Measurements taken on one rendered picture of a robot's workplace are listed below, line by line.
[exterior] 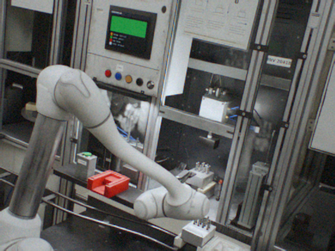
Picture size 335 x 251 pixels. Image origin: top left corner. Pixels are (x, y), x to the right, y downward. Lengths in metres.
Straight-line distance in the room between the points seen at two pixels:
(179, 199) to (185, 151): 0.84
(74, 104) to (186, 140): 1.13
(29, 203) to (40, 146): 0.21
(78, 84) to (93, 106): 0.08
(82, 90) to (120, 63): 0.70
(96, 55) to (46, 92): 0.67
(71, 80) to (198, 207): 0.64
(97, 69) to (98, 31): 0.18
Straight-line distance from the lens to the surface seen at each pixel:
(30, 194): 1.57
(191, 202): 1.57
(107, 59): 2.04
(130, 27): 1.94
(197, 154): 2.34
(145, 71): 1.92
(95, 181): 1.98
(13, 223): 1.59
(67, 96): 1.34
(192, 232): 1.73
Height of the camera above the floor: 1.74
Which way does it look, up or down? 15 degrees down
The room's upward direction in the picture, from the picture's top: 10 degrees clockwise
